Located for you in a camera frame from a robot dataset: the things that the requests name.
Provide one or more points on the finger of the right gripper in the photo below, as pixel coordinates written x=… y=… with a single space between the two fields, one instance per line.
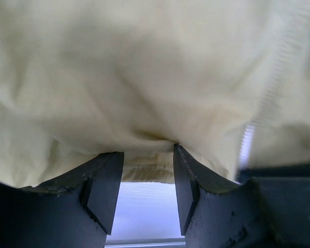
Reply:
x=284 y=199

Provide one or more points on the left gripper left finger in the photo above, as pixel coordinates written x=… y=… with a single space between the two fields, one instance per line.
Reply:
x=75 y=209

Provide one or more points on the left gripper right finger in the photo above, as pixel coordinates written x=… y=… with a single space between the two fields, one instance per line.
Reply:
x=215 y=212

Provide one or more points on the tan hooded zip jacket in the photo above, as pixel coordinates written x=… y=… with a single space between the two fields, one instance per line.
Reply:
x=227 y=80

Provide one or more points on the aluminium table frame rail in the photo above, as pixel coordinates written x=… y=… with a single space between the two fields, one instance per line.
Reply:
x=148 y=243

